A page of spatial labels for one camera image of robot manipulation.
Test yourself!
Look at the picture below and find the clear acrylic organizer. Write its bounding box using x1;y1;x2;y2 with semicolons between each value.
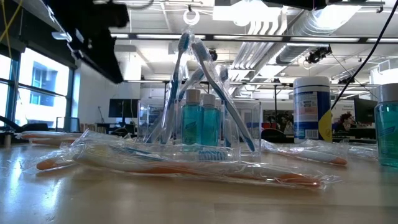
136;98;262;156

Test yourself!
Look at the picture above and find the orange toothbrush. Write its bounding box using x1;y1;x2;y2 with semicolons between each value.
29;138;81;147
73;146;343;190
261;139;349;167
20;129;141;175
15;130;83;141

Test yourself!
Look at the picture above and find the black computer monitor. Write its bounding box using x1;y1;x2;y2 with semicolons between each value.
353;98;379;124
108;98;141;119

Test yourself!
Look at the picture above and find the white-lidded wipes canister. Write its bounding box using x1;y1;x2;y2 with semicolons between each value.
292;76;333;146

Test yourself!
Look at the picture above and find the person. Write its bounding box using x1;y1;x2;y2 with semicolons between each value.
332;111;358;134

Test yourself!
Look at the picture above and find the large office window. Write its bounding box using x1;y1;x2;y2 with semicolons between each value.
0;46;75;131

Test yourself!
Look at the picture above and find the silver ribbed air duct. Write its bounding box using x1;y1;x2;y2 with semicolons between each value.
275;9;343;66

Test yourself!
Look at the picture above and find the long ceiling light rail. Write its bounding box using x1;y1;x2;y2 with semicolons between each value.
110;32;398;44

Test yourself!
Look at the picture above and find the black hanging cable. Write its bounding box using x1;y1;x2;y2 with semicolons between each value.
330;0;398;111

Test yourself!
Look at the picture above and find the yellow hanging cable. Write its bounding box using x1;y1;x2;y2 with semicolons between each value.
0;0;24;43

